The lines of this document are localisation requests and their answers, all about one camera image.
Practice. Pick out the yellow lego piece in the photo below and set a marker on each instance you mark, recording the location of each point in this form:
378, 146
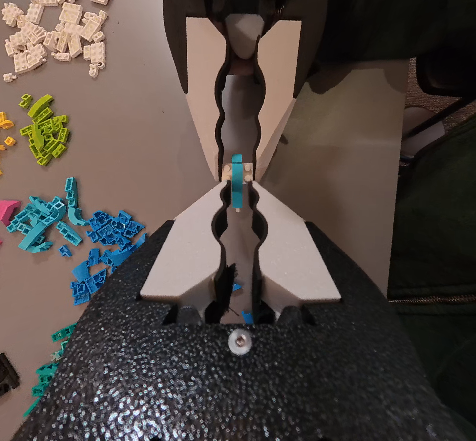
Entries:
5, 121
9, 141

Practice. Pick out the pile of white lego pieces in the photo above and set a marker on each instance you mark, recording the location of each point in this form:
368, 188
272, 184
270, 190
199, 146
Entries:
70, 13

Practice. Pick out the pink lego piece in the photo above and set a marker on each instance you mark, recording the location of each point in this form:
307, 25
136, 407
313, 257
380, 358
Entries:
7, 210

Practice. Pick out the small blue lego brick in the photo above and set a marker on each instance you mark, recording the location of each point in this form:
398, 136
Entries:
65, 251
248, 317
237, 287

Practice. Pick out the black chair leg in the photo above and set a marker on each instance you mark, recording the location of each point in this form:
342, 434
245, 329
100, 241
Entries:
435, 121

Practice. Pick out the light blue curved lego piece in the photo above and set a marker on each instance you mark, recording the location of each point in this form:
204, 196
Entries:
237, 188

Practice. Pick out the pile of turquoise lego pieces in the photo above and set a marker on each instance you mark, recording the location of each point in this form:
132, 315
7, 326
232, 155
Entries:
41, 221

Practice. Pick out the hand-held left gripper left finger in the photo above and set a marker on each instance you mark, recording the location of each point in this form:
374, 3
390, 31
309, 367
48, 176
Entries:
178, 262

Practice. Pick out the pile of lime green lego pieces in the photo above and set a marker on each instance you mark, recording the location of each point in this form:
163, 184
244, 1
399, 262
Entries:
50, 139

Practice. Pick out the white lego assembly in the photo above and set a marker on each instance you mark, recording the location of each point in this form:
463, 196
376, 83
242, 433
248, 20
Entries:
248, 172

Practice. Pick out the pile of teal green lego pieces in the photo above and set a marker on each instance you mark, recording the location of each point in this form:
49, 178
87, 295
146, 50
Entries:
52, 366

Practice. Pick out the pile of blue lego pieces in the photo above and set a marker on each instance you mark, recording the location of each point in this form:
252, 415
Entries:
108, 240

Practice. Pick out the black lego piece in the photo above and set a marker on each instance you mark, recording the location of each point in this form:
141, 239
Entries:
7, 374

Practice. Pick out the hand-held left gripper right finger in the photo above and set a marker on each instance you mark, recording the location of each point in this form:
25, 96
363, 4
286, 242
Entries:
297, 262

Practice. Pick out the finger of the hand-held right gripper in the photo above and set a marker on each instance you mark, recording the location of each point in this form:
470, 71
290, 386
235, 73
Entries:
282, 72
202, 76

